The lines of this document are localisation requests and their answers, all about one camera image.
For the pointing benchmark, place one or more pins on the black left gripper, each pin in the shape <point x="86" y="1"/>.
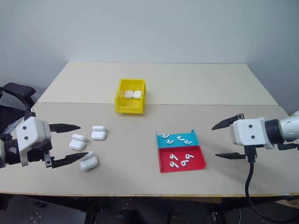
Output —
<point x="37" y="152"/>

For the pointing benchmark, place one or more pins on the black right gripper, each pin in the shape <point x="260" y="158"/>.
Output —
<point x="250" y="150"/>

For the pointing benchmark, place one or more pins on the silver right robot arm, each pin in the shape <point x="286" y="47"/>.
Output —
<point x="289" y="126"/>

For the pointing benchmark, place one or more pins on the yellow plastic bin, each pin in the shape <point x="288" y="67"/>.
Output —
<point x="129" y="108"/>

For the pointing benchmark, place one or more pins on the red plastic tray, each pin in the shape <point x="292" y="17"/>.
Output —
<point x="198" y="159"/>

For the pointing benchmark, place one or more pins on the white wireless earbud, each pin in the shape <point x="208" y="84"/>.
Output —
<point x="173" y="164"/>
<point x="189" y="156"/>
<point x="170" y="141"/>
<point x="173" y="156"/>
<point x="187" y="141"/>
<point x="179" y="137"/>
<point x="184" y="163"/>
<point x="165" y="135"/>

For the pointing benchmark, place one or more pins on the blue plastic tray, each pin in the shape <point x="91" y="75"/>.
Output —
<point x="177" y="144"/>

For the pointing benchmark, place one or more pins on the black office chair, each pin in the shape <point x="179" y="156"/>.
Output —
<point x="21" y="88"/>

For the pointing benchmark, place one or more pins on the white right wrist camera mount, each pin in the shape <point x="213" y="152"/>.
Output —
<point x="250" y="131"/>

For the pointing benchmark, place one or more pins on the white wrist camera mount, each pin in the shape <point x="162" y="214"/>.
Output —
<point x="250" y="131"/>
<point x="32" y="130"/>

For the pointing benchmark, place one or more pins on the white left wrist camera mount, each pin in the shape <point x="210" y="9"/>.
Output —
<point x="32" y="130"/>

